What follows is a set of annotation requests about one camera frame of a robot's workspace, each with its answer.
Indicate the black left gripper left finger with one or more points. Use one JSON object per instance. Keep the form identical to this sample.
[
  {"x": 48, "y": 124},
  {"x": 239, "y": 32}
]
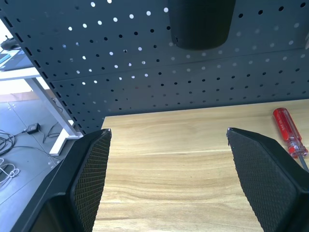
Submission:
[{"x": 72, "y": 183}]

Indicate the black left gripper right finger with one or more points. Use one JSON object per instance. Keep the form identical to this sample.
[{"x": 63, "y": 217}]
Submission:
[{"x": 268, "y": 183}]

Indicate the dark perforated pegboard panel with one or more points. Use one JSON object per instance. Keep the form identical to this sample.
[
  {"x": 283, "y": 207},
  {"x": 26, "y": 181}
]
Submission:
[{"x": 135, "y": 72}]

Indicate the black power adapter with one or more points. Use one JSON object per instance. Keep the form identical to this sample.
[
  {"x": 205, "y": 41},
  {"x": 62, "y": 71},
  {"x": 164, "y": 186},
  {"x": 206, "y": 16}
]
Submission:
[{"x": 33, "y": 128}]

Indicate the blue booklet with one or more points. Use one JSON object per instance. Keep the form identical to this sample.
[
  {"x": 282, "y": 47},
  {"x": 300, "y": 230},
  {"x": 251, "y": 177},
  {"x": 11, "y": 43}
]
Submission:
[{"x": 9, "y": 58}]

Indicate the black remote controller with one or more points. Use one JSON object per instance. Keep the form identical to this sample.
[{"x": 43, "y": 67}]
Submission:
[{"x": 8, "y": 43}]

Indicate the black cup holder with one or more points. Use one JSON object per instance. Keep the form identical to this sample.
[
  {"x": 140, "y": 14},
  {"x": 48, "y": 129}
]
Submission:
[{"x": 200, "y": 24}]

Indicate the white metal table frame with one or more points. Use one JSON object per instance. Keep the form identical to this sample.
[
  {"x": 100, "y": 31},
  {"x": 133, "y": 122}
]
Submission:
[{"x": 43, "y": 96}]

